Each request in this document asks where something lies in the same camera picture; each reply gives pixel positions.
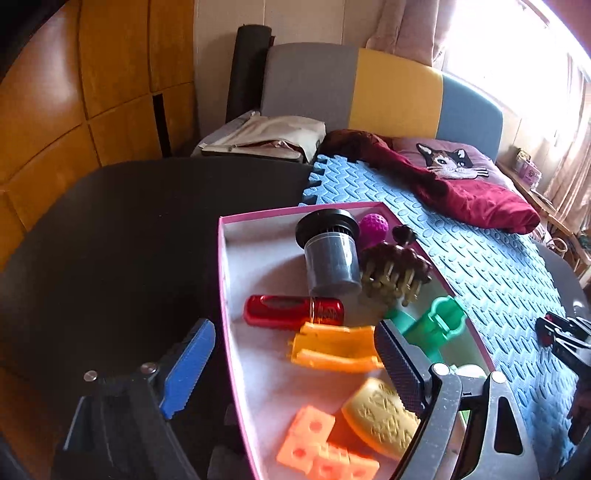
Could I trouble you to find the black low table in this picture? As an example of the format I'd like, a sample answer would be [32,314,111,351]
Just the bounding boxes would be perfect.
[1,156,311,422]

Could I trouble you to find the black grey cylindrical jar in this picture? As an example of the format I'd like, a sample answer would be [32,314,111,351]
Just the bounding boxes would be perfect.
[295,208,362,297]

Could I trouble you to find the grey round stool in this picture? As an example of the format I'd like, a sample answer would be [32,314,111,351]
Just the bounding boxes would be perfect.
[536,243,590,320]

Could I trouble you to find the orange linked cube blocks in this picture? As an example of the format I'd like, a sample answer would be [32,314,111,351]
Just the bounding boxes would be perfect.
[276,405,381,480]

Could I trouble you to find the beige canvas bag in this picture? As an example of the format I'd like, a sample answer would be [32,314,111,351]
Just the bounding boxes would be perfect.
[192,110,327,163]

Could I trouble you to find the wooden side shelf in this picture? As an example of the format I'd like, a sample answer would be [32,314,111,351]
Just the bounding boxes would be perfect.
[497,163,590,286]

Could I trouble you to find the purple box on shelf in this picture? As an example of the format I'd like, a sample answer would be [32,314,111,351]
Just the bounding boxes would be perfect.
[514,149,542,189]

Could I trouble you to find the green plastic cup holder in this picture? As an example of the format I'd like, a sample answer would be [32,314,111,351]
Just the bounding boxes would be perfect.
[385,296,468,363]

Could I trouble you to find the orange plastic track piece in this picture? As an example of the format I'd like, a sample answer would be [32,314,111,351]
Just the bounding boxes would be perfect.
[290,323,384,374]

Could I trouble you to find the cream yellow egg shaped object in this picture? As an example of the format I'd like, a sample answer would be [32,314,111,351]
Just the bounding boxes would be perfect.
[342,377,420,460]

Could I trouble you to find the red metallic case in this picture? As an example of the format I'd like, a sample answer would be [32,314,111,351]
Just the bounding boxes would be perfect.
[243,295,345,331]

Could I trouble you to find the pink white shallow tray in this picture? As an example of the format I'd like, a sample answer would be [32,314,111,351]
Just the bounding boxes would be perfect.
[217,201,497,480]

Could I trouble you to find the dark red folded blanket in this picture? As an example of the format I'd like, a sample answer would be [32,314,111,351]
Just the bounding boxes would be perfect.
[320,130,540,235]

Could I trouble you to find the purple perforated plastic toy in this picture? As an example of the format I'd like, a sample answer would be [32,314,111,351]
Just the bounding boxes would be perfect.
[356,213,390,251]

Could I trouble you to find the grey yellow blue headboard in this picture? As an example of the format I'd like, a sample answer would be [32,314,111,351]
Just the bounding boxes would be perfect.
[260,43,503,159]

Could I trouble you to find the wooden panel wardrobe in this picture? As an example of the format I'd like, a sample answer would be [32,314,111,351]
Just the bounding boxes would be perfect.
[0,0,199,462]

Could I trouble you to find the pink patterned curtain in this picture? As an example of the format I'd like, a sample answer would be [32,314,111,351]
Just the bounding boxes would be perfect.
[366,0,457,67]

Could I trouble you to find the purple cat face pillow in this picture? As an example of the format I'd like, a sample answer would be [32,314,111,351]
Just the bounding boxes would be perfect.
[392,137,516,192]

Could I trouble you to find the brown mushroom wooden massager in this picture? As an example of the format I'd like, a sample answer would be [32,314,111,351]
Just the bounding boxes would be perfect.
[360,225,433,307]

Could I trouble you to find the black rolled yoga mat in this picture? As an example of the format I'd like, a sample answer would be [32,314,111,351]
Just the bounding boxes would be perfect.
[225,24,274,122]

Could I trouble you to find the person's right hand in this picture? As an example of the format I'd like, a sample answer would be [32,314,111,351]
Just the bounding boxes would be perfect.
[568,380,591,445]

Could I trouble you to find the blue foam puzzle mat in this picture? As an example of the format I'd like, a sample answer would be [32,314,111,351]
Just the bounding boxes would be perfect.
[301,156,577,477]

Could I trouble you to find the white green square bottle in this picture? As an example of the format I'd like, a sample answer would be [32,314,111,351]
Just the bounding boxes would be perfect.
[450,364,487,425]

